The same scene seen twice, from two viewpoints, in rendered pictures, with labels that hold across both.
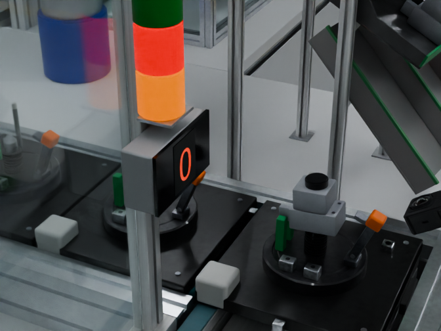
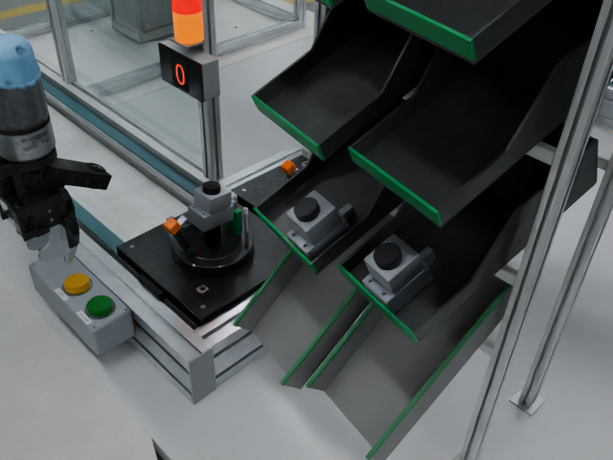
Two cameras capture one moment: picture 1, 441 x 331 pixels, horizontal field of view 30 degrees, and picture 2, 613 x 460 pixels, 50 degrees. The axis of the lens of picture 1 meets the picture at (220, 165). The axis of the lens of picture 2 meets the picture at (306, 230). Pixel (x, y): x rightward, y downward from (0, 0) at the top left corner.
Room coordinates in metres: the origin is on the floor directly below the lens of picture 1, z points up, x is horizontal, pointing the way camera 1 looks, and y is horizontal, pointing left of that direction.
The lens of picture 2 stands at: (1.32, -0.91, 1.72)
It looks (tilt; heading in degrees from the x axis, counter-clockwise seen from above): 39 degrees down; 108
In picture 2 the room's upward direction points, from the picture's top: 3 degrees clockwise
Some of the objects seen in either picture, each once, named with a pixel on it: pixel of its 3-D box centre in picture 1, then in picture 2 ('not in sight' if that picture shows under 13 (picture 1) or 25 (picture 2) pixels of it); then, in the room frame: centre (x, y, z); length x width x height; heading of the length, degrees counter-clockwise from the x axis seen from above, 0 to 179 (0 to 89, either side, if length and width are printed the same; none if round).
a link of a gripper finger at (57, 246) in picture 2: not in sight; (56, 249); (0.73, -0.31, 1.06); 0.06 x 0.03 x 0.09; 65
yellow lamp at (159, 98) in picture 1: (160, 88); (188, 24); (0.77, 0.06, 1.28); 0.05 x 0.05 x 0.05
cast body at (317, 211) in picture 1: (310, 199); (215, 201); (0.90, -0.12, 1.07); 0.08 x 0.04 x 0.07; 65
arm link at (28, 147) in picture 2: not in sight; (25, 138); (0.72, -0.30, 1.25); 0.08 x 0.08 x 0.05
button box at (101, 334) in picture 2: not in sight; (80, 298); (0.72, -0.28, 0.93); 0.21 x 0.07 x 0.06; 154
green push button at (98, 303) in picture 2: not in sight; (99, 308); (0.79, -0.31, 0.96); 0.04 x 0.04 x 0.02
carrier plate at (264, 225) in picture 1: (314, 268); (213, 253); (0.89, -0.13, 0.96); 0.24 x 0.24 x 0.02; 64
